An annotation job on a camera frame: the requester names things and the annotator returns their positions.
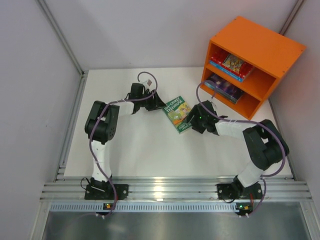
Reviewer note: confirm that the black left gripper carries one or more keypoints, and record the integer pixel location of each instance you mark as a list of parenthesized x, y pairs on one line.
[(153, 100)]

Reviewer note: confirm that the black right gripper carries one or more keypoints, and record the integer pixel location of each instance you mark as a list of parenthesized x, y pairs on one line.
[(194, 116)]

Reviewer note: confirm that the green Treehouse book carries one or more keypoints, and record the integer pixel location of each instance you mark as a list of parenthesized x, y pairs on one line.
[(177, 110)]

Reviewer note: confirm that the purple Robinson Crusoe book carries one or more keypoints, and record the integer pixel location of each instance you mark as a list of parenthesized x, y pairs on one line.
[(226, 89)]

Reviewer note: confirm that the blue 26-Storey Treehouse book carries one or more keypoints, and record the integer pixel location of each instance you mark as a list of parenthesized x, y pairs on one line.
[(224, 70)]

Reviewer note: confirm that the red comic cover book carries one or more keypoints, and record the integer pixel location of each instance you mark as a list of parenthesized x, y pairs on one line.
[(232, 63)]

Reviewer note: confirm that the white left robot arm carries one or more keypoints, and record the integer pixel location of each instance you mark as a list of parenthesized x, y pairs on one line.
[(101, 124)]

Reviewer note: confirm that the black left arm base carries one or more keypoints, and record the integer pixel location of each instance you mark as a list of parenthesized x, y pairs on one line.
[(107, 191)]

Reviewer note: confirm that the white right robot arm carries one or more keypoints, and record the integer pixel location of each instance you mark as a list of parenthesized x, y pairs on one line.
[(264, 143)]

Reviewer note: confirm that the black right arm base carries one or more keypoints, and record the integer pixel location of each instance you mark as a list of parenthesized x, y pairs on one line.
[(237, 192)]

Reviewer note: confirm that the orange wooden shelf cabinet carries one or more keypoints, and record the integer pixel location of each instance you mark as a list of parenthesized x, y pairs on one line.
[(271, 55)]

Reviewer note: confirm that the aluminium mounting rail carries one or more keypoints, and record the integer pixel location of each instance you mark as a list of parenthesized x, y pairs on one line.
[(160, 194)]

